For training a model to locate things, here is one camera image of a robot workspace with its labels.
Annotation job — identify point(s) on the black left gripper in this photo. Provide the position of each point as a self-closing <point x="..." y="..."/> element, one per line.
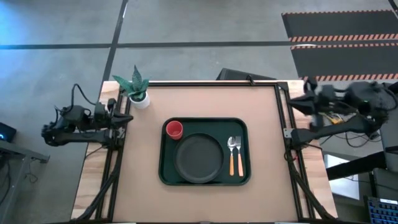
<point x="105" y="113"/>

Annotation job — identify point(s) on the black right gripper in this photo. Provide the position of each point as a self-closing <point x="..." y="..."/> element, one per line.
<point x="326" y="101"/>

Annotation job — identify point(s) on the orange-red plastic cup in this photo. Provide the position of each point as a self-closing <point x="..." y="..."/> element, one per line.
<point x="174" y="130"/>

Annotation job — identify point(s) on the dark green plastic tray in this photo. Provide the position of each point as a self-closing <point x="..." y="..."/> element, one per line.
<point x="202" y="126"/>

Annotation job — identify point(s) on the black round plate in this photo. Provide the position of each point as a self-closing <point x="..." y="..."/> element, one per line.
<point x="199" y="158"/>

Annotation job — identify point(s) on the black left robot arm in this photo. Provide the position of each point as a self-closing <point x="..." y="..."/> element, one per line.
<point x="77" y="137"/>

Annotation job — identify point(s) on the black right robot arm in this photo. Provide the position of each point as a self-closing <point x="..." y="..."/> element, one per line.
<point x="326" y="132"/>

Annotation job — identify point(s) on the green plant in white pot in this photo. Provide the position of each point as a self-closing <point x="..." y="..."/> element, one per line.
<point x="136" y="90"/>

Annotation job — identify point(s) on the black orange-striped floor mat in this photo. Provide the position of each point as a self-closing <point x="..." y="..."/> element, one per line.
<point x="342" y="60"/>
<point x="339" y="25"/>

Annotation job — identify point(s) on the black flat panel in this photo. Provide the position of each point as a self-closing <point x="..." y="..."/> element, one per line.
<point x="236" y="75"/>

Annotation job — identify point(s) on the black beam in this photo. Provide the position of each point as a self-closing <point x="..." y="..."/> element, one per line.
<point x="357" y="165"/>

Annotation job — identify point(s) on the white box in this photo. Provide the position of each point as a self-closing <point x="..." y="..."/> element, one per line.
<point x="340" y="186"/>

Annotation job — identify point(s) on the black box with blue light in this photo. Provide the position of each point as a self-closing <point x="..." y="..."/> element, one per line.
<point x="6" y="132"/>

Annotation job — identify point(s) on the backlit keyboard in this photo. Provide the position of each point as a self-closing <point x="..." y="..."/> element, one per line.
<point x="383" y="213"/>

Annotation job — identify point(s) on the grey metal desk frame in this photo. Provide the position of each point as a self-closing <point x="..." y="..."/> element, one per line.
<point x="21" y="154"/>

